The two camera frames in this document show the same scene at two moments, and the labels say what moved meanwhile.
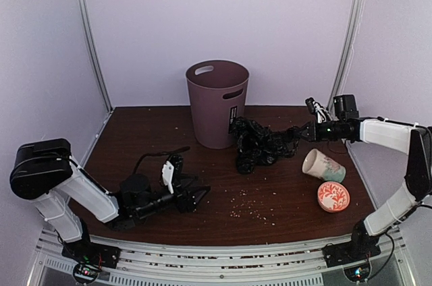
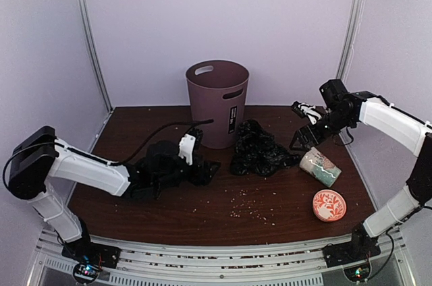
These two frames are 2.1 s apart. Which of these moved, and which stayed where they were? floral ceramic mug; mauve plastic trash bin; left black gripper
Moved: left black gripper; floral ceramic mug
Stayed: mauve plastic trash bin
